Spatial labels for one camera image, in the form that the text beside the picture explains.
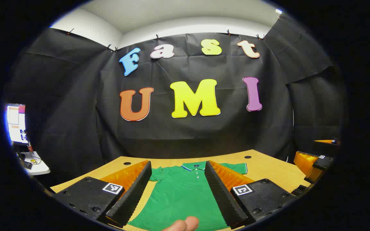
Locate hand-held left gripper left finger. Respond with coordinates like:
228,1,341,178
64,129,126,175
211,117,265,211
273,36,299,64
53,160,152,228

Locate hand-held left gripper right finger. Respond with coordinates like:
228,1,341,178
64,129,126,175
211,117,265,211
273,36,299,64
204,160,298,230

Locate green T-shirt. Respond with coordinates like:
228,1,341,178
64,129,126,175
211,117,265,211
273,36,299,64
128,161,248,231

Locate black backdrop cloth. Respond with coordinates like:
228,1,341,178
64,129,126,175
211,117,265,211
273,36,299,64
4,13,348,190

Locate white side table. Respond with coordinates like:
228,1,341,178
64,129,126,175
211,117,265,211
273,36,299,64
20,151,50,175

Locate computer monitor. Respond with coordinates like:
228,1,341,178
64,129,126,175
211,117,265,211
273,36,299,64
6,103,28,145

